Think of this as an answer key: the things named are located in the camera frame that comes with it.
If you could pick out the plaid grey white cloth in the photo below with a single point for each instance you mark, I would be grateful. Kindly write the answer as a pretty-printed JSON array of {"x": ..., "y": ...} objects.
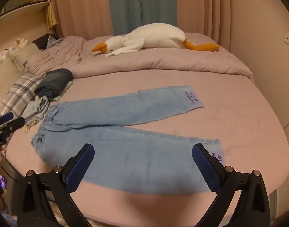
[{"x": 14, "y": 94}]

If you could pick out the blue checked shirt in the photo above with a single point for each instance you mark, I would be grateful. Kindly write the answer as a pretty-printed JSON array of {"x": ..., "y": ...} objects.
[{"x": 55, "y": 42}]

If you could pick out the cream plush toy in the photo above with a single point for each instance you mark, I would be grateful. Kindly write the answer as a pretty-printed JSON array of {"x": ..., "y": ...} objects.
[{"x": 21, "y": 42}]

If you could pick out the yellow hanging cloth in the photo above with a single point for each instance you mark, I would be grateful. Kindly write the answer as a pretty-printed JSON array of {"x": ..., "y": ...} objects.
[{"x": 51, "y": 16}]

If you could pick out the folded dark blue jeans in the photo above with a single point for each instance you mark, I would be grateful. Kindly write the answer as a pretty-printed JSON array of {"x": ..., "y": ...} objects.
[{"x": 55, "y": 79}]

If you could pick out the white plush toy black marks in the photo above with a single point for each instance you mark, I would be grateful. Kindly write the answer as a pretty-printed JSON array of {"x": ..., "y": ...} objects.
[{"x": 3, "y": 54}]

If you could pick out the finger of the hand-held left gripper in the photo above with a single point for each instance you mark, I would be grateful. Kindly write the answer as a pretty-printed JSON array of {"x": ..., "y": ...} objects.
[
  {"x": 6, "y": 116},
  {"x": 16, "y": 123}
]

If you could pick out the black garment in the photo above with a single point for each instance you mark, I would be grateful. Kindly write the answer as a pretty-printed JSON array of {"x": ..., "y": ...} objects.
[{"x": 42, "y": 42}]

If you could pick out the teal curtain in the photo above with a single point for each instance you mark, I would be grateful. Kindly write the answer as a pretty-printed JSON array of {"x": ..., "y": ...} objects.
[{"x": 135, "y": 4}]

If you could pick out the white goose plush toy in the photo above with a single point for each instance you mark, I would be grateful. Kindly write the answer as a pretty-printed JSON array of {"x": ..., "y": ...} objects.
[{"x": 156, "y": 36}]

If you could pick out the pink curtain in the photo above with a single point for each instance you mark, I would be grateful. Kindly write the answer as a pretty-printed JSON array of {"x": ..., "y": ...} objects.
[
  {"x": 201, "y": 7},
  {"x": 83, "y": 7}
]

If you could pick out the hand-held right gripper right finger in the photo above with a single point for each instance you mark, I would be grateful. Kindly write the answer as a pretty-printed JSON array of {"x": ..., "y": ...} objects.
[{"x": 206, "y": 170}]

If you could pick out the crumpled light blue garment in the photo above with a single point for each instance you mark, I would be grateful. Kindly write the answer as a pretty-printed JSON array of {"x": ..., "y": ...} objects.
[{"x": 38, "y": 108}]

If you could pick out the light blue denim pants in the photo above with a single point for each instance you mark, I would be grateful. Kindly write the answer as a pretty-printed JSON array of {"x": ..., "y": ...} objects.
[{"x": 125, "y": 156}]

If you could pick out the pink duvet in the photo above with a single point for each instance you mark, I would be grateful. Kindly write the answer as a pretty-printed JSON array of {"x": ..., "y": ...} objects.
[{"x": 158, "y": 61}]

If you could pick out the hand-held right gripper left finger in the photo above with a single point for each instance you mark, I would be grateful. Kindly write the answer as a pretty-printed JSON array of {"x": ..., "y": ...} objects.
[{"x": 78, "y": 170}]

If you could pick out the folded light green cloth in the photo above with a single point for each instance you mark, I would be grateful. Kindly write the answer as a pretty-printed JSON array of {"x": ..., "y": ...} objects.
[{"x": 67, "y": 86}]

